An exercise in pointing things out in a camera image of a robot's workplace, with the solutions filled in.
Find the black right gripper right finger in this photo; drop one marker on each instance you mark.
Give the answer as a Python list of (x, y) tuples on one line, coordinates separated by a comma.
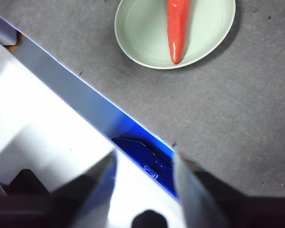
[(228, 211)]

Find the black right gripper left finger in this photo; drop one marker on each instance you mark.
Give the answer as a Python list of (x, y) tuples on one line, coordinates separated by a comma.
[(61, 209)]

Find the orange carrot with green leaves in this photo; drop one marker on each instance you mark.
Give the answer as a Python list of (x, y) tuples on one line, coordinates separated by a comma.
[(178, 31)]

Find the green plate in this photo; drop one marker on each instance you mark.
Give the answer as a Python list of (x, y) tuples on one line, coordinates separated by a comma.
[(142, 35)]

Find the black angular object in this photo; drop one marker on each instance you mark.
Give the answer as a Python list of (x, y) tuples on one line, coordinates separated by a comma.
[(28, 183)]

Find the black round object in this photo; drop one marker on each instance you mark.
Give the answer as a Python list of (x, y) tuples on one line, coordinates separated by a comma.
[(149, 219)]

